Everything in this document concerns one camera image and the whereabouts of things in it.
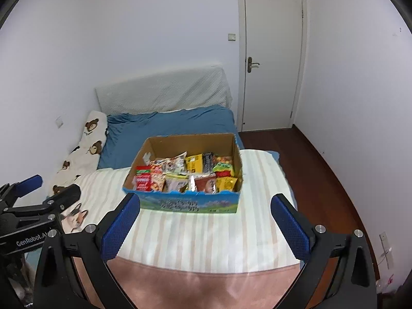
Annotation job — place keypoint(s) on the green fruit candy bag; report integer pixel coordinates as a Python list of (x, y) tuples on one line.
[(222, 163)]

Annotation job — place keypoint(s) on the brown snack packet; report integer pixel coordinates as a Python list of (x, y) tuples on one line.
[(206, 183)]

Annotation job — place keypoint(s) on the red long snack packet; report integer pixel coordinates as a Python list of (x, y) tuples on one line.
[(142, 178)]

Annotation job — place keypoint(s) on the panda orange seed bag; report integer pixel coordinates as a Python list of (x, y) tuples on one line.
[(157, 175)]

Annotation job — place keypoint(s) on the wall socket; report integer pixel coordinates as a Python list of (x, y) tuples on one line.
[(386, 256), (59, 122)]

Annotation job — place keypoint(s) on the door handle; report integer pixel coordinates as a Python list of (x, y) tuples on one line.
[(251, 64)]

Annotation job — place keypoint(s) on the large yellow snack bag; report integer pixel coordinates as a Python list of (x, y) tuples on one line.
[(194, 164)]

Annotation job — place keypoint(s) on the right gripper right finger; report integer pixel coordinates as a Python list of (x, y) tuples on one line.
[(353, 283)]

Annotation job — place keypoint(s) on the beige barcode snack packet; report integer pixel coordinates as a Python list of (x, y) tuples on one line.
[(176, 183)]

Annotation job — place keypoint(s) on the cardboard box blue outside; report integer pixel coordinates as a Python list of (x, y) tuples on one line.
[(191, 201)]

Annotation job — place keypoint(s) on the white door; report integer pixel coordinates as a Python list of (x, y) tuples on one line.
[(274, 34)]

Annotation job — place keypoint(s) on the wall socket right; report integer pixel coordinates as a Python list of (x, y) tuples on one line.
[(386, 256)]

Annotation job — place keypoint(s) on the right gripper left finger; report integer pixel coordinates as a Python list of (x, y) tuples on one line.
[(58, 284)]

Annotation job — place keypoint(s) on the yellow chip bag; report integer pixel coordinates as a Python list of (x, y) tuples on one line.
[(226, 184)]

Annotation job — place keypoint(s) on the cookie white packet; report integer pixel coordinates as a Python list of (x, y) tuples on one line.
[(175, 165)]

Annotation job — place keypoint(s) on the cream striped blanket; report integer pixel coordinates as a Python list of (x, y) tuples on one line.
[(243, 242)]

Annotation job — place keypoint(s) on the red small snack bag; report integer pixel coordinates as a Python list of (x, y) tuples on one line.
[(224, 173)]

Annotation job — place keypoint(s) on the wall light switch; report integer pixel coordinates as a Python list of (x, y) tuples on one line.
[(231, 37)]

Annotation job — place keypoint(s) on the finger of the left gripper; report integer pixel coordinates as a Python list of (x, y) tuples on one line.
[(63, 200), (27, 186)]

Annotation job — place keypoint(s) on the grey padded headboard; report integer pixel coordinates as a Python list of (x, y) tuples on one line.
[(167, 91)]

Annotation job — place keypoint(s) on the bear print white pillow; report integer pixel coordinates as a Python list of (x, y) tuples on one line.
[(85, 156)]

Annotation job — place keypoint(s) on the wall socket left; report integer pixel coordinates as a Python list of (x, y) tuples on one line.
[(59, 122)]

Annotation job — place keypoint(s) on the black striped snack bag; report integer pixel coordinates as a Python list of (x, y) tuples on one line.
[(207, 162)]

